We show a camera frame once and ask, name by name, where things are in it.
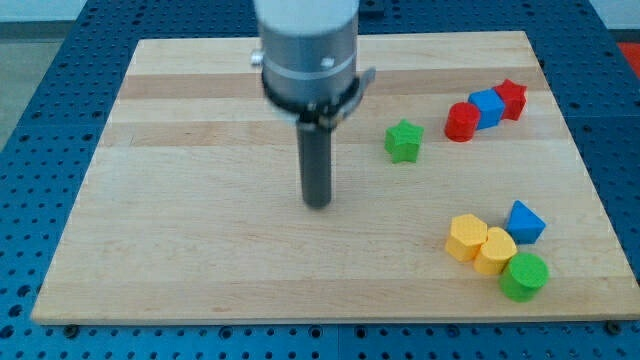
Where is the blue cube block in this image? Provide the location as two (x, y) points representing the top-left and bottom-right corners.
(468, 88), (505, 130)

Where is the wooden board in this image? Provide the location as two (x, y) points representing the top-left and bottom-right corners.
(31, 31), (639, 325)

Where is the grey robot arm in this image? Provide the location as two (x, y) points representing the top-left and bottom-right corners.
(251, 0), (376, 209)

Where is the yellow hexagon block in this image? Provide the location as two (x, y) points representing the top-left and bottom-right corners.
(445, 214), (488, 262)

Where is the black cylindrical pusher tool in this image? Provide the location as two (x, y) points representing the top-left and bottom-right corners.
(296, 122), (332, 209)

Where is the green star block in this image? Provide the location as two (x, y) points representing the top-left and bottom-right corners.
(384, 119), (424, 163)

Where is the red star block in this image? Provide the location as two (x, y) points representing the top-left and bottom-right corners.
(493, 79), (527, 121)

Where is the blue triangle block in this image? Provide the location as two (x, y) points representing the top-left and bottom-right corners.
(504, 200), (546, 245)

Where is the red cylinder block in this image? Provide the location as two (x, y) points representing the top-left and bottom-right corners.
(444, 102), (481, 142)

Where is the yellow heart block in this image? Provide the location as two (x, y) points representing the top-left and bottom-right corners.
(473, 227), (518, 275)

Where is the green cylinder block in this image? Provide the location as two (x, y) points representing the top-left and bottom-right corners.
(499, 252), (549, 302)

